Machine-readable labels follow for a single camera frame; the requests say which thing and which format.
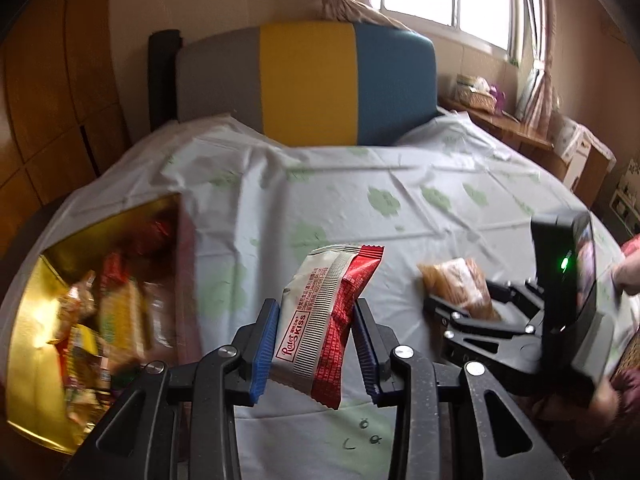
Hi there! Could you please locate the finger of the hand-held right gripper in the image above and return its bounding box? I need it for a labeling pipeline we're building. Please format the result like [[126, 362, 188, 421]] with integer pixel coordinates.
[[487, 280, 546, 317], [424, 296, 543, 344]]

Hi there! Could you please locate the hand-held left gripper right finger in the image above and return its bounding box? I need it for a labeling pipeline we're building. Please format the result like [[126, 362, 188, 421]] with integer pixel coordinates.
[[352, 299, 566, 480]]

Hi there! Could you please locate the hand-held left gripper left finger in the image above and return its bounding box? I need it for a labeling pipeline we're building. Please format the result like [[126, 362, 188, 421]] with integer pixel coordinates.
[[62, 298, 281, 480]]

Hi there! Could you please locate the clear brown snack packet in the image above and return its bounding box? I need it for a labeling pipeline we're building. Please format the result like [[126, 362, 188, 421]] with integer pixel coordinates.
[[417, 257, 502, 322]]

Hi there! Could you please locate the white and red snack packet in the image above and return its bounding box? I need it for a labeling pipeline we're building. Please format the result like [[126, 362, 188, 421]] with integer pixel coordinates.
[[270, 244, 386, 411]]

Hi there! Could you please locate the pile of snack packets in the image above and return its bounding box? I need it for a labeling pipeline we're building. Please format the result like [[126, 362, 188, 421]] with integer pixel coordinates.
[[47, 207, 181, 441]]

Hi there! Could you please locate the gold tin box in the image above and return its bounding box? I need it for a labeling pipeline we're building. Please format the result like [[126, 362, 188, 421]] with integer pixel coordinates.
[[4, 192, 197, 457]]

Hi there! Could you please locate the person's right hand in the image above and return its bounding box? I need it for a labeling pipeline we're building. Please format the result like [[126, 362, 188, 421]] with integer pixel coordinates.
[[612, 255, 640, 297]]

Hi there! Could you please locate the purple patterned clothing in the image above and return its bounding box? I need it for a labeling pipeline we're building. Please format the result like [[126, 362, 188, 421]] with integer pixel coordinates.
[[614, 335, 640, 413]]

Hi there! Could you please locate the white printed board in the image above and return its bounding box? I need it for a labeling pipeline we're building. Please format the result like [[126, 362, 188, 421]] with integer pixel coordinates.
[[610, 157, 640, 233]]

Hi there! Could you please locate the white plastic tablecloth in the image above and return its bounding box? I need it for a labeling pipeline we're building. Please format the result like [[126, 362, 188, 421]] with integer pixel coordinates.
[[0, 107, 640, 480]]

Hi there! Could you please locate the white cardboard box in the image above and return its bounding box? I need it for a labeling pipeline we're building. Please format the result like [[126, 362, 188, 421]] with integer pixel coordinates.
[[552, 112, 617, 192]]

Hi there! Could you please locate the wooden side table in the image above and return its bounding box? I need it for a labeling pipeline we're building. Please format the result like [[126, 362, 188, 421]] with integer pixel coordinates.
[[439, 95, 616, 208]]

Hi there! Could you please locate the woven tissue box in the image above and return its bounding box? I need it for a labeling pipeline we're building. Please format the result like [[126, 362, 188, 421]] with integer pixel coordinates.
[[452, 73, 500, 111]]

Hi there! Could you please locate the sheer side curtain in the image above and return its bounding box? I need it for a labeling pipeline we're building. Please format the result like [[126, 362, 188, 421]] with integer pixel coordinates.
[[517, 0, 563, 133]]

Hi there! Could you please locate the grey yellow blue chair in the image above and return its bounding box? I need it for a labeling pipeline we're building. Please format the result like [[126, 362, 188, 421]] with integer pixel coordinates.
[[172, 20, 441, 148]]

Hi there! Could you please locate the black rolled mat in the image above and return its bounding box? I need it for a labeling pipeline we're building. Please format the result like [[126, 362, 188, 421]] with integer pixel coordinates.
[[148, 29, 182, 133]]

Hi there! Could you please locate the wooden wardrobe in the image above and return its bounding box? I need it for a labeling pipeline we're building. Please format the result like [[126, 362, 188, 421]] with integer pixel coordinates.
[[0, 0, 133, 211]]

